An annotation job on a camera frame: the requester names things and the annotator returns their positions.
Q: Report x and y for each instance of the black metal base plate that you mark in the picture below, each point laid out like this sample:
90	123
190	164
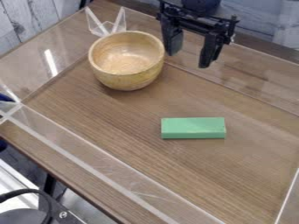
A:
60	215

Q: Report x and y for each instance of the clear acrylic tray walls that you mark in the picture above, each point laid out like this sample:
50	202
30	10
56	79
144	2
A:
96	137

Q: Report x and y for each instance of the green rectangular block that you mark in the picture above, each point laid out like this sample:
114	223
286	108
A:
194	128

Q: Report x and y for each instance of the light wooden bowl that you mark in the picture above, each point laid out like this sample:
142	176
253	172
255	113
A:
127	60

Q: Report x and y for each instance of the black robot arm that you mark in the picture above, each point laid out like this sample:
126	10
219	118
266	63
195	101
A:
195	16

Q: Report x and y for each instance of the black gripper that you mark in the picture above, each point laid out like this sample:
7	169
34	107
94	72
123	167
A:
197	16

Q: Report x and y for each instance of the black table leg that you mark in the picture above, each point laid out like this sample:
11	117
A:
50	184

